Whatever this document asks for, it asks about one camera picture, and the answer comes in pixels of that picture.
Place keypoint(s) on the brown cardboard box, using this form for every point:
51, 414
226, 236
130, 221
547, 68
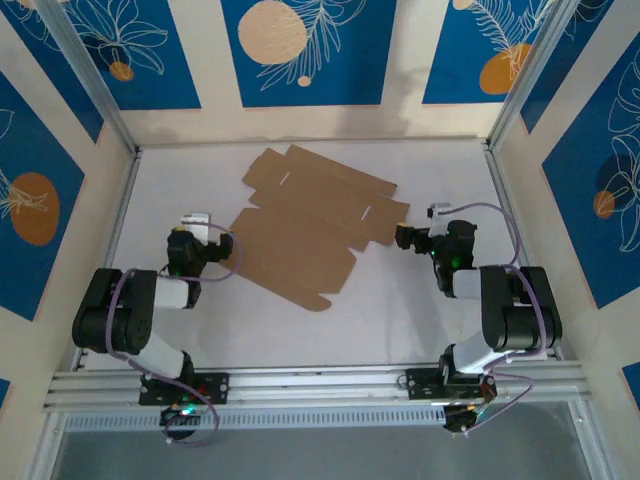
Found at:
300, 240

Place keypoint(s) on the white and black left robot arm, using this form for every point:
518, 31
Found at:
167, 294

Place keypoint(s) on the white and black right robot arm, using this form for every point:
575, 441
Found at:
520, 320

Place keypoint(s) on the black controller board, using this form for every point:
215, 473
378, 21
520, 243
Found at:
182, 417
462, 420

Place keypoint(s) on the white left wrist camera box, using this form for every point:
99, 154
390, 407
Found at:
196, 222

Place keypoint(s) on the aluminium table side rail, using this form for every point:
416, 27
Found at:
117, 220
500, 185

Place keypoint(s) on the blue floral wall panel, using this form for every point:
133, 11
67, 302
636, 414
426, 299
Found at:
170, 75
60, 85
450, 50
350, 60
560, 85
575, 200
30, 150

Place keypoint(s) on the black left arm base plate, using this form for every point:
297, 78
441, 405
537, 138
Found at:
215, 387

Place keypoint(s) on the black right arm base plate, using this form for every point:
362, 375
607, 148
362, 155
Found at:
422, 385

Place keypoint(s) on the long aluminium mounting rail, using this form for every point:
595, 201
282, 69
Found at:
320, 387

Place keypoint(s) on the aluminium corner post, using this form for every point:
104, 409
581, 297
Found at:
530, 70
95, 85

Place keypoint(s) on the aluminium frame bar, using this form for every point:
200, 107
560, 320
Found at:
47, 450
592, 445

